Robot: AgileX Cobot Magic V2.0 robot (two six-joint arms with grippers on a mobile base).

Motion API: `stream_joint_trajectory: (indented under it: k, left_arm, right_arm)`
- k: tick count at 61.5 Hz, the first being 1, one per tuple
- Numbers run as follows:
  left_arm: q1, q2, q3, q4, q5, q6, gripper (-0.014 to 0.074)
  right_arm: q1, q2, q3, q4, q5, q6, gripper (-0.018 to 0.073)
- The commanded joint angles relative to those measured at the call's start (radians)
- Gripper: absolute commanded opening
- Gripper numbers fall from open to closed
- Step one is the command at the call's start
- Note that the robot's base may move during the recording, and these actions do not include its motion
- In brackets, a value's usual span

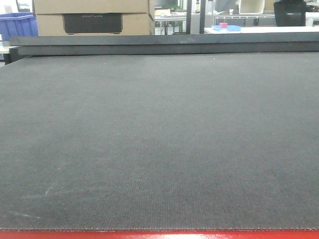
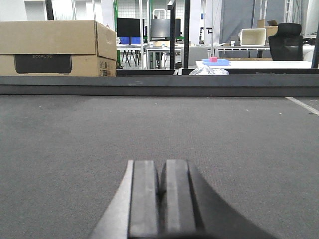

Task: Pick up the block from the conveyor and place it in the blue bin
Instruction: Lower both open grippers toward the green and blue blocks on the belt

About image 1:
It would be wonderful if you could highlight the black conveyor belt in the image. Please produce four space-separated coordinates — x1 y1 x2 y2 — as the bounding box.
0 53 319 230

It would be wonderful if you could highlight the red conveyor front edge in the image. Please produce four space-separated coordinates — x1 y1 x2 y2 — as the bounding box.
0 230 319 239

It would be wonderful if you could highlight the lower cardboard box black print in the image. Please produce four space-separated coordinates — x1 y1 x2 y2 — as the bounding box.
36 13 155 36

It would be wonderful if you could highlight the blue tray on table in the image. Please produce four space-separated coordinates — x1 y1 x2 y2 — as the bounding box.
212 25 242 33

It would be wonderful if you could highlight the upper cardboard box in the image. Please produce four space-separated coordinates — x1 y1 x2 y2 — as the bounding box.
33 0 155 14

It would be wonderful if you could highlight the black office chair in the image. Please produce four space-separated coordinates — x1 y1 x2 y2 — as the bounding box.
274 0 307 27

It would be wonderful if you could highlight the blue plastic crate background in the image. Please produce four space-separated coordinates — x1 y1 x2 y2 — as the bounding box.
0 12 38 41

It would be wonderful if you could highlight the white background table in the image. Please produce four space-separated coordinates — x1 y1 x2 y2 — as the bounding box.
204 26 319 34

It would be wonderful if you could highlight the black vertical post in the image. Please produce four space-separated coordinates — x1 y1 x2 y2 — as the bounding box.
186 0 192 34

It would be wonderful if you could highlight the dark conveyor side rail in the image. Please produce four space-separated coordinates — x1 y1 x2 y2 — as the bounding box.
9 31 319 64

